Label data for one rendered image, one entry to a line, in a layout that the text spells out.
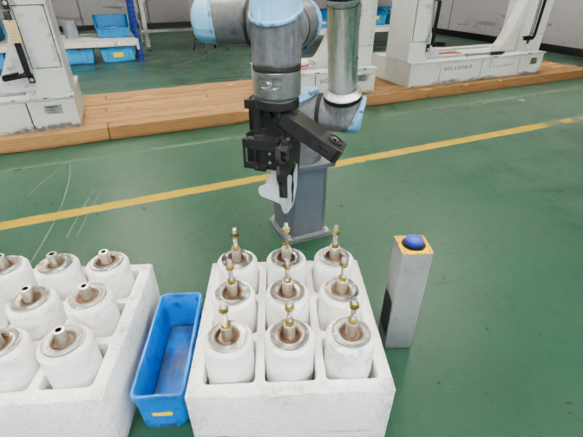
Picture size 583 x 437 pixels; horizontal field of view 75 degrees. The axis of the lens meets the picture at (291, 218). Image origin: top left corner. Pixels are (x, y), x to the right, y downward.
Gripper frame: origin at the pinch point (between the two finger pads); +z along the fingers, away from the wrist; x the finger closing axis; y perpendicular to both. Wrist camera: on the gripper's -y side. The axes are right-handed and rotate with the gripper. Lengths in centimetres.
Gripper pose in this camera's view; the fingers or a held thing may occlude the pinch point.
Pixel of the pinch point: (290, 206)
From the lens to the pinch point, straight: 70.9
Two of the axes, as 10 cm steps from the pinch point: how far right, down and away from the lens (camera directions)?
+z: 0.0, 8.5, 5.3
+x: -3.0, 5.1, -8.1
